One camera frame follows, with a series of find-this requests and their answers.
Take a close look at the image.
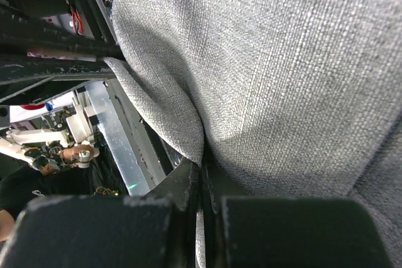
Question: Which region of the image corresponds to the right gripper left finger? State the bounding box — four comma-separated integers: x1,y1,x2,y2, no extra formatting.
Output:
1,159,200,267

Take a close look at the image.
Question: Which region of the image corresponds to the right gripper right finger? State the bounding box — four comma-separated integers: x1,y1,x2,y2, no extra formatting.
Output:
201,156,392,267

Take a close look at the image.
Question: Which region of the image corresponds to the grey cloth napkin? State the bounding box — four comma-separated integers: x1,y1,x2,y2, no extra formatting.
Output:
106,0,401,267

